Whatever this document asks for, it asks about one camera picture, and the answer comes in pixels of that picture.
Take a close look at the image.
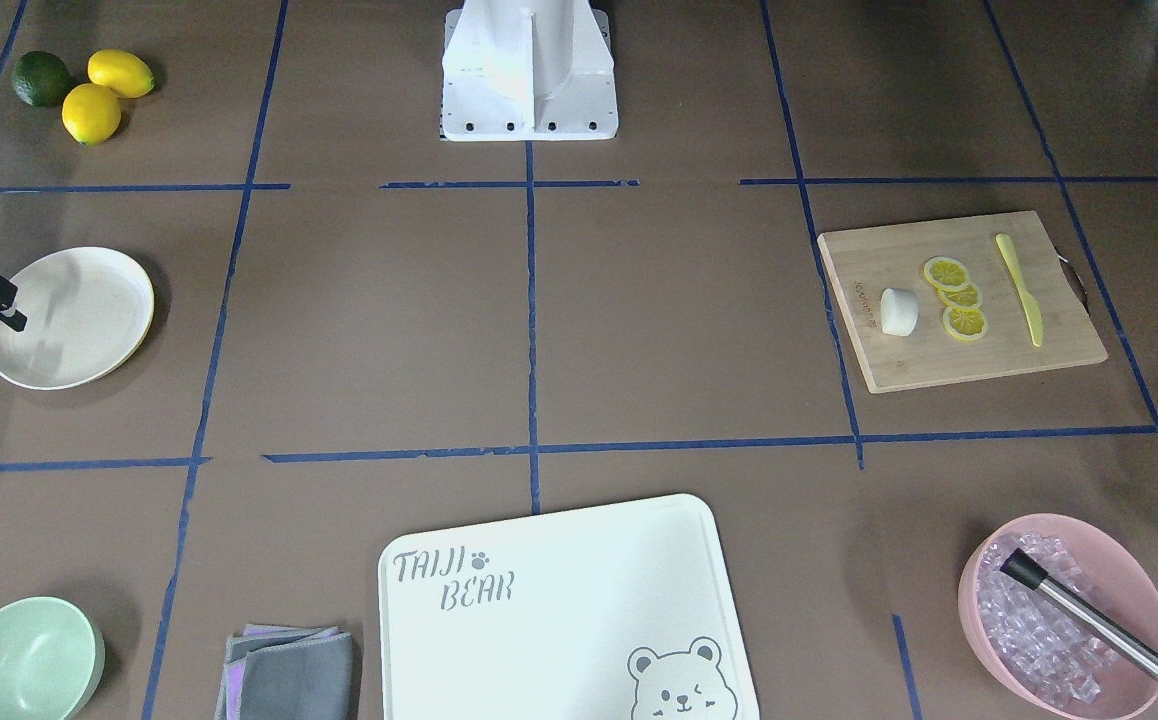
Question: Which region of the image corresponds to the cream round plate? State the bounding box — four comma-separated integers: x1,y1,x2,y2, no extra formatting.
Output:
0,247,155,391

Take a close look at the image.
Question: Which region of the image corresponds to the white bear tray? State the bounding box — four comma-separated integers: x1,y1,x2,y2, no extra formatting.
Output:
378,495,758,719

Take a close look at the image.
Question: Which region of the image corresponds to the yellow lemon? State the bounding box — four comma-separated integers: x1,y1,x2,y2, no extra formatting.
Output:
87,49,157,100
61,83,123,146

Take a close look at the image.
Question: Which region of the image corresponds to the dark green avocado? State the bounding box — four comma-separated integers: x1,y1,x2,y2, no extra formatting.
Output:
10,51,75,108

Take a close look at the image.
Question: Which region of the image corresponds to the mint green bowl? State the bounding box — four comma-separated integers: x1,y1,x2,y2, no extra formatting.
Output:
0,596,105,719

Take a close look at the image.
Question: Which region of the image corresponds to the grey folded cloth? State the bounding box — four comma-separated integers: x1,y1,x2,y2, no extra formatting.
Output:
214,624,354,719

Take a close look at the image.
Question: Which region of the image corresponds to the bamboo cutting board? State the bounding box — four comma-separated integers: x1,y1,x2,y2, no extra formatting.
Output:
818,211,1108,395

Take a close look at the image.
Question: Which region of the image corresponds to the lemon slice top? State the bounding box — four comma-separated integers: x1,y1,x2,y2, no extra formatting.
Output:
922,256,972,293

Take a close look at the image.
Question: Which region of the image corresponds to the lemon slice middle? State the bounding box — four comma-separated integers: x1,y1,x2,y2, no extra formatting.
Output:
937,281,982,311

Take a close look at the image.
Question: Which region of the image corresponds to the yellow plastic knife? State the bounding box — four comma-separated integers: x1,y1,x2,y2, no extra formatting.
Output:
994,233,1045,348

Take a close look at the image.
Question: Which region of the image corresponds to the metal tongs black tip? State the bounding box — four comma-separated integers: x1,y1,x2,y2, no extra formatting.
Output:
999,548,1158,683

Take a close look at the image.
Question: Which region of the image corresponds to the pink bowl with ice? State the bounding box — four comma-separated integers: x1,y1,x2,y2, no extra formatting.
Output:
957,512,1158,719

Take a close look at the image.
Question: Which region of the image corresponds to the white camera post base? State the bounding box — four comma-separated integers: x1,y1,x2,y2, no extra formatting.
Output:
439,1,620,144

